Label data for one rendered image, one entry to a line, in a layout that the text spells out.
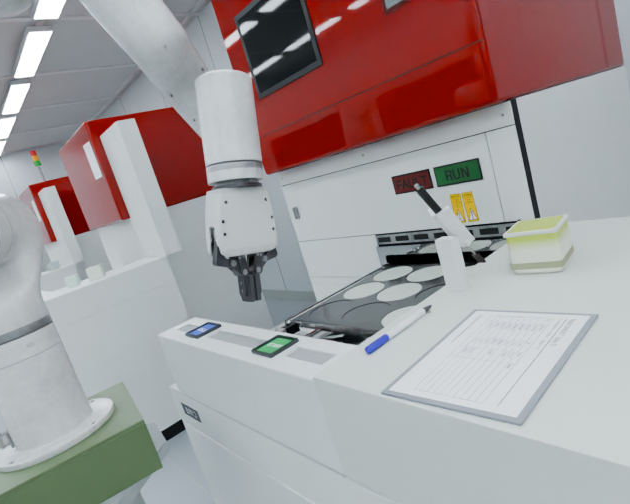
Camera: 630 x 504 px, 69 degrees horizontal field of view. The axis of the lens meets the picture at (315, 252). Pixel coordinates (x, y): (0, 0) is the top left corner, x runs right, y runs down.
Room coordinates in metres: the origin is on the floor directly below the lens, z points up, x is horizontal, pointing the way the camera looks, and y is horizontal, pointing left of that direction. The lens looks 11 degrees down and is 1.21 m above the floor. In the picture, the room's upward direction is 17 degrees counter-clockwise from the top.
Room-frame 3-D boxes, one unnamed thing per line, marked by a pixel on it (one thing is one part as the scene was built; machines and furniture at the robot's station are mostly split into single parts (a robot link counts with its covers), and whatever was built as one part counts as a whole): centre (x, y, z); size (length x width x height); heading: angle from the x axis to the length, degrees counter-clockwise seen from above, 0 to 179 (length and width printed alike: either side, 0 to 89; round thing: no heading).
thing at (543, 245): (0.67, -0.33, 1.00); 0.07 x 0.07 x 0.07; 46
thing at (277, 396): (0.78, 0.18, 0.89); 0.55 x 0.09 x 0.14; 37
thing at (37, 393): (0.74, 0.51, 1.00); 0.19 x 0.19 x 0.18
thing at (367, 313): (0.95, -0.15, 0.90); 0.34 x 0.34 x 0.01; 37
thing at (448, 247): (0.69, -0.21, 1.03); 0.06 x 0.04 x 0.13; 127
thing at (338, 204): (1.24, -0.21, 1.02); 0.81 x 0.03 x 0.40; 37
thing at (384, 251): (1.09, -0.31, 0.89); 0.44 x 0.02 x 0.10; 37
